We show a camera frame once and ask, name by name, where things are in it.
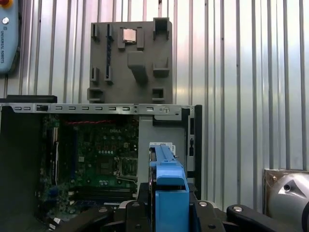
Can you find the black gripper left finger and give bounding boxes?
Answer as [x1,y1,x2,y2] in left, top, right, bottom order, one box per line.
[60,183,152,232]

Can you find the black RAM slot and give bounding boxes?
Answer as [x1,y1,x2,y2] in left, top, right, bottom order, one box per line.
[77,186,136,192]
[77,191,136,197]

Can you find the CPU socket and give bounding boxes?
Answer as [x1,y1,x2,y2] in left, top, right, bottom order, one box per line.
[115,157,139,181]

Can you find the dark RAM stick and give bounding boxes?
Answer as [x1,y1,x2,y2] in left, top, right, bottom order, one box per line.
[105,24,113,81]

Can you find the green motherboard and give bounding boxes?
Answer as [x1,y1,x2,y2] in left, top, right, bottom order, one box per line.
[40,115,140,218]

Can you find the black PC case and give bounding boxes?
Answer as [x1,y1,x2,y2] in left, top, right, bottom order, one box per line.
[0,95,203,232]

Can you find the red twisted wire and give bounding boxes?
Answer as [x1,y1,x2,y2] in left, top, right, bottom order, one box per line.
[65,119,112,125]

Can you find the pale blue teach pendant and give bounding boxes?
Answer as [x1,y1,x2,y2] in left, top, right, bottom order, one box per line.
[0,0,21,74]

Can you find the grey parts rack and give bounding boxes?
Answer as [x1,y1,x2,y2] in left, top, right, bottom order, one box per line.
[86,17,173,104]

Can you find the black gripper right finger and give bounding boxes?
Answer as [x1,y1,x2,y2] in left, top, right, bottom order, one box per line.
[189,185,305,232]

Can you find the hard disk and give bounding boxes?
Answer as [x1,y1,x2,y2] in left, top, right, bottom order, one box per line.
[148,142,194,232]

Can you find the silver CPU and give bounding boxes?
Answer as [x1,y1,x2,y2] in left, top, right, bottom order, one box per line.
[122,28,138,43]

